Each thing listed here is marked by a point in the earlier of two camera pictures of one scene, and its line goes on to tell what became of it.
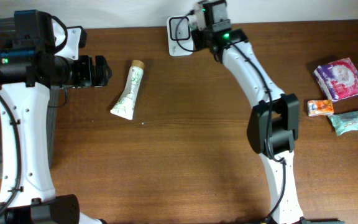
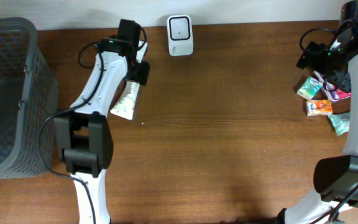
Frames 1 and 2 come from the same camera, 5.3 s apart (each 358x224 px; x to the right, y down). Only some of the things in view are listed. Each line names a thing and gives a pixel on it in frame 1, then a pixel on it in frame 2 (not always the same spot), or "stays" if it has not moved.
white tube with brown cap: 125,106 stays
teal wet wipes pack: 352,121 stays
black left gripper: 84,80 -> 144,73
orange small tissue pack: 317,107 stays
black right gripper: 214,10 -> 339,80
